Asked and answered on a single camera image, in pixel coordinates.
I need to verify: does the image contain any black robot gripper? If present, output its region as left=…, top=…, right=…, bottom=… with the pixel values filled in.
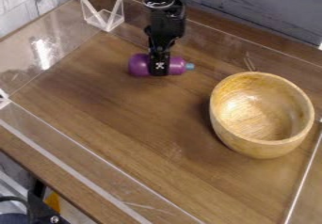
left=145, top=0, right=186, bottom=76

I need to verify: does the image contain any clear acrylic tray wall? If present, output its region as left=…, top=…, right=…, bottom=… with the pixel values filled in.
left=0, top=0, right=322, bottom=224

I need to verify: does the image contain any brown wooden bowl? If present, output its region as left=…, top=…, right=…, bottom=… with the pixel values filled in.
left=209, top=72, right=314, bottom=159

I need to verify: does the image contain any purple toy eggplant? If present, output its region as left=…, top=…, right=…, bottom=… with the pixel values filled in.
left=129, top=54, right=196, bottom=76

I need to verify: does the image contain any black clamp with cable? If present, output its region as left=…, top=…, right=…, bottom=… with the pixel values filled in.
left=0, top=180, right=71, bottom=224

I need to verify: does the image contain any clear acrylic corner bracket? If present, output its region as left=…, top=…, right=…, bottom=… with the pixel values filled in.
left=81, top=0, right=125, bottom=32

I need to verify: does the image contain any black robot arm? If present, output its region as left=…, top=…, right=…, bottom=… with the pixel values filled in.
left=142, top=0, right=186, bottom=76

